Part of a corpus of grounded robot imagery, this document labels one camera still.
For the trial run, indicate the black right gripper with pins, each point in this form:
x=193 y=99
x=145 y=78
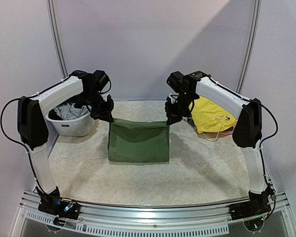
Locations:
x=174 y=112

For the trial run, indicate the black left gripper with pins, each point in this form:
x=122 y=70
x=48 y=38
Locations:
x=105 y=114

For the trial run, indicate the green garment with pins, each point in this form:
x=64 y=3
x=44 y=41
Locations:
x=135 y=142

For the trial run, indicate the yellow shorts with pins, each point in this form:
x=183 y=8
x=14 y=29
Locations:
x=209 y=117

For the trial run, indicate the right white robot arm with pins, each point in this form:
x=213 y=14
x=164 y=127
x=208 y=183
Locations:
x=247 y=133

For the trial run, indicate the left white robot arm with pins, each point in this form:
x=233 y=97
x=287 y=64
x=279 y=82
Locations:
x=33 y=110

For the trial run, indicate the white plastic laundry basket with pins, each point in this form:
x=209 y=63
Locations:
x=77 y=127

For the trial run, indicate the folded pink garment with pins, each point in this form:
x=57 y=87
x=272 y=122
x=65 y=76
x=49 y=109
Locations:
x=227 y=132

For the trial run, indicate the grey garment in basket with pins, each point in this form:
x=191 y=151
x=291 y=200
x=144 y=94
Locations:
x=70 y=111

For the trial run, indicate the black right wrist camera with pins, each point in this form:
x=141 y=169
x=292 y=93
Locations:
x=175 y=80

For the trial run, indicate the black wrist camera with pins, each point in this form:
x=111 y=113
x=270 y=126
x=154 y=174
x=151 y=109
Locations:
x=101 y=80
x=175 y=80

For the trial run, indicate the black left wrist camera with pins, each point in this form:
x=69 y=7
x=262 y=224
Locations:
x=101 y=80

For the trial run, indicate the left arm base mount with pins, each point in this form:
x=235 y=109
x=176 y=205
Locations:
x=59 y=207

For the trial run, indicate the left aluminium frame post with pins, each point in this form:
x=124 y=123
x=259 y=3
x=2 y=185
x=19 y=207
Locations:
x=56 y=37

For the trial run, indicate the aluminium frame post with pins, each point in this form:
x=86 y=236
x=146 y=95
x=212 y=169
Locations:
x=250 y=44
x=56 y=37

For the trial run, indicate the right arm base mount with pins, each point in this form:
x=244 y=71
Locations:
x=257 y=205

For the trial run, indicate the aluminium front rail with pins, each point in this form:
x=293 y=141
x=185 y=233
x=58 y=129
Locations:
x=96 y=220

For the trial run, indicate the right aluminium frame post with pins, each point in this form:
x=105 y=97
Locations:
x=250 y=44

